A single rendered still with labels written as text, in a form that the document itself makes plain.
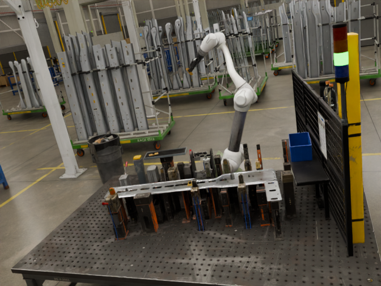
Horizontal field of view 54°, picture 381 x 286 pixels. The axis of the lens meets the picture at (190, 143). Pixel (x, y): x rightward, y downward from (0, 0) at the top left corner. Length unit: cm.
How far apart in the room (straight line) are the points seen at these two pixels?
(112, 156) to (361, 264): 409
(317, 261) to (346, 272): 18
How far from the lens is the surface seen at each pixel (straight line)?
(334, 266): 248
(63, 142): 661
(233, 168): 326
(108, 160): 574
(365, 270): 247
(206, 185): 288
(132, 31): 931
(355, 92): 226
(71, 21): 1041
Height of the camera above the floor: 225
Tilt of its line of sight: 19 degrees down
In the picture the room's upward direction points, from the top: 11 degrees counter-clockwise
